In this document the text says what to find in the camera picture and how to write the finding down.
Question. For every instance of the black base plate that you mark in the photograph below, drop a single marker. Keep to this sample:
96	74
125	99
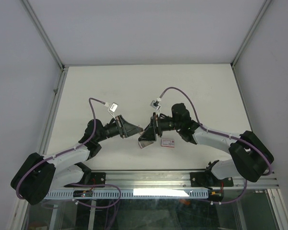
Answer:
97	178
208	180

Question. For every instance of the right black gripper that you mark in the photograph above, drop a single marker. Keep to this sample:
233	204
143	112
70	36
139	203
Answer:
150	133

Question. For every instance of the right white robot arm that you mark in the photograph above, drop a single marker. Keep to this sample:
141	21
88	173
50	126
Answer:
250	158

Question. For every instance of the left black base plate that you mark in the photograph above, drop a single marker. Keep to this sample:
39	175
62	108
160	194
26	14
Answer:
97	178

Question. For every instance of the right aluminium frame post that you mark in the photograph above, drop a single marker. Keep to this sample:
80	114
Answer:
261	13

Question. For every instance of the aluminium frame post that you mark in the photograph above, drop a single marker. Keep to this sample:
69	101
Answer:
43	34
261	13

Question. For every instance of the staple box tray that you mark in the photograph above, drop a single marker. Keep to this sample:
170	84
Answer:
143	144

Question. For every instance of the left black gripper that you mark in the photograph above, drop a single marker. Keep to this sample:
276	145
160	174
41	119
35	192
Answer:
126	129

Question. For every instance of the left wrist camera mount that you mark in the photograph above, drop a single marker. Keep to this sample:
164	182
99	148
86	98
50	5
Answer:
112	107

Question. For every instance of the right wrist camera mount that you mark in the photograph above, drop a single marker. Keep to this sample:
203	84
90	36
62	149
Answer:
156	105

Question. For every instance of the red white staple box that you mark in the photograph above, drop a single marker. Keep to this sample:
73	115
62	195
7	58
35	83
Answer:
170	143

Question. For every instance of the left aluminium frame post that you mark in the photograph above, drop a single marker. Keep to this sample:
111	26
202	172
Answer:
43	34

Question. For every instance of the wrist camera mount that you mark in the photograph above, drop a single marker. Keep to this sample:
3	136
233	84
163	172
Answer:
156	105
112	107

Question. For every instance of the white slotted cable duct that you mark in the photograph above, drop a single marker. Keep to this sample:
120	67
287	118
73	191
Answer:
138	193

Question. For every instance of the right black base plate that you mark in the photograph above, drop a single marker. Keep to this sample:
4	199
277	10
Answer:
208	180

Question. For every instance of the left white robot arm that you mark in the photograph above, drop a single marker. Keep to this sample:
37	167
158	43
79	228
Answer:
40	174

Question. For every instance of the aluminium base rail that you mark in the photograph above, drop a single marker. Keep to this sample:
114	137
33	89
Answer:
154	179

